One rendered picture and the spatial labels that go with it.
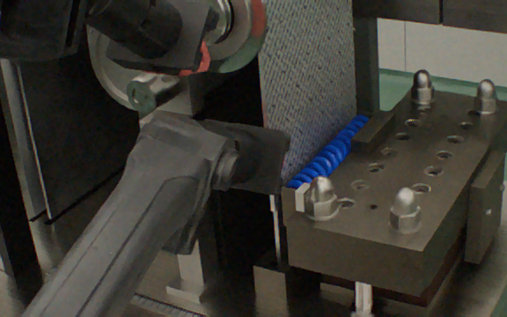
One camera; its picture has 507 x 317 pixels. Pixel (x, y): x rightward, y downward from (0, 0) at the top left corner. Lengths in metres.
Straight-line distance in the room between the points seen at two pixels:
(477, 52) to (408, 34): 0.33
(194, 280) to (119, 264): 0.48
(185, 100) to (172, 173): 0.27
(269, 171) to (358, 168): 0.18
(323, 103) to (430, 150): 0.15
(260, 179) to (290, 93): 0.14
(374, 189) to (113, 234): 0.45
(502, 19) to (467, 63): 2.64
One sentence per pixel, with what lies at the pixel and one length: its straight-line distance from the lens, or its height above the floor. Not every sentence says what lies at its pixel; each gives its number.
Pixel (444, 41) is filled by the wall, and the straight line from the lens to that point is 3.77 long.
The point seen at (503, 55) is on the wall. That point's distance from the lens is 3.71.
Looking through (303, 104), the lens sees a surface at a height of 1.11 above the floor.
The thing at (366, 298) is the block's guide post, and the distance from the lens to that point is 0.97.
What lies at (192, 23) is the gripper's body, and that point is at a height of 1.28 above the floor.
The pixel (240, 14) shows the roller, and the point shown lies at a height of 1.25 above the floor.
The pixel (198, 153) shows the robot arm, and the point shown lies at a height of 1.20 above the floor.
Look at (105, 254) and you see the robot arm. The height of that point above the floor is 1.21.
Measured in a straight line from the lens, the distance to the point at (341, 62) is 1.08.
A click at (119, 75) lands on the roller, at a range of 1.03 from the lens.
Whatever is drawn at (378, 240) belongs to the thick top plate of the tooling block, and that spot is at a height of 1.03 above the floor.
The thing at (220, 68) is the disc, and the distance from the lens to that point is 0.92.
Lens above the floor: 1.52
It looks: 28 degrees down
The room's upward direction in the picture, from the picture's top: 5 degrees counter-clockwise
